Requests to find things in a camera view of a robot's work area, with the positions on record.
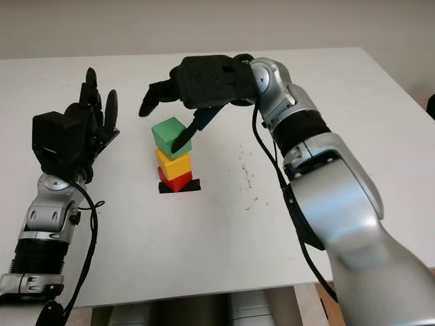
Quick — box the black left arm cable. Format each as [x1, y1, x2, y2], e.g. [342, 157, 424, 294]
[63, 179, 105, 326]

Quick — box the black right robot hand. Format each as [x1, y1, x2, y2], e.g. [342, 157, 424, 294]
[138, 66, 226, 154]

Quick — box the grey right robot leg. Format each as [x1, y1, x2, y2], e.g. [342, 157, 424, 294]
[227, 290, 273, 326]

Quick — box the grey left robot leg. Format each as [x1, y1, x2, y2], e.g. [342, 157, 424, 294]
[107, 302, 156, 326]

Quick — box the red wooden block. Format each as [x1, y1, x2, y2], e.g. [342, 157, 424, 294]
[157, 166, 194, 194]

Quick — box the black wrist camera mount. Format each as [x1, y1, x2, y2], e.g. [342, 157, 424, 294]
[31, 111, 90, 177]
[178, 54, 259, 110]

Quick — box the white table leg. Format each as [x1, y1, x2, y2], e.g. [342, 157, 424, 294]
[294, 283, 329, 326]

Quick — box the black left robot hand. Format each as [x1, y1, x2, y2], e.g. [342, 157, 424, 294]
[64, 67, 122, 183]

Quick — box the green wooden block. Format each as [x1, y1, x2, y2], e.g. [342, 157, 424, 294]
[151, 117, 193, 161]

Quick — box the grey robot leg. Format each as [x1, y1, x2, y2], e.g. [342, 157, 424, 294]
[227, 290, 273, 326]
[107, 302, 156, 326]

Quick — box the black tape strip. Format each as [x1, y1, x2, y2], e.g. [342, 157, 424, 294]
[158, 179, 201, 195]

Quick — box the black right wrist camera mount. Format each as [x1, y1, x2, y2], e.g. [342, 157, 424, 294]
[178, 54, 259, 110]

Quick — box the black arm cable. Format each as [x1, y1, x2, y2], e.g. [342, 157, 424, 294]
[251, 105, 341, 303]
[63, 179, 105, 326]

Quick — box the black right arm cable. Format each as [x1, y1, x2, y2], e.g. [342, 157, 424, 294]
[251, 105, 341, 303]

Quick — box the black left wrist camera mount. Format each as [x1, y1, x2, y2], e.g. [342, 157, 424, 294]
[31, 111, 90, 177]

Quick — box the yellow wooden block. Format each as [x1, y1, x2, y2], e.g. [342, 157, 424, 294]
[155, 147, 192, 181]

